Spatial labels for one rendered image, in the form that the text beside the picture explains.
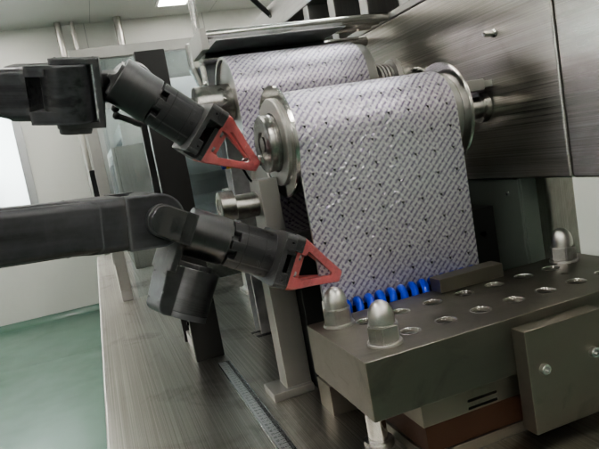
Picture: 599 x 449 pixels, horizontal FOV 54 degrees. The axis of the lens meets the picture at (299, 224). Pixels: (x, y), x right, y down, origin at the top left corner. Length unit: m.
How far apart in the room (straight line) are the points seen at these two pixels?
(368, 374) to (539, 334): 0.18
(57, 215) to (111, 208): 0.05
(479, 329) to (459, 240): 0.24
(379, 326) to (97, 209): 0.30
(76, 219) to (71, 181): 5.64
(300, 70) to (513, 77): 0.34
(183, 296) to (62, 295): 5.69
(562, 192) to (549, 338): 0.51
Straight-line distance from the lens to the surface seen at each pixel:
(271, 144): 0.75
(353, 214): 0.76
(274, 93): 0.76
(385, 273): 0.78
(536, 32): 0.85
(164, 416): 0.90
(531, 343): 0.64
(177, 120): 0.73
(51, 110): 0.74
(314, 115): 0.74
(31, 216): 0.61
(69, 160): 6.26
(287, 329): 0.83
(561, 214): 1.13
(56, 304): 6.37
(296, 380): 0.86
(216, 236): 0.68
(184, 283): 0.67
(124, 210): 0.63
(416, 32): 1.08
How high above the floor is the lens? 1.24
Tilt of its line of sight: 7 degrees down
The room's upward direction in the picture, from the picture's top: 10 degrees counter-clockwise
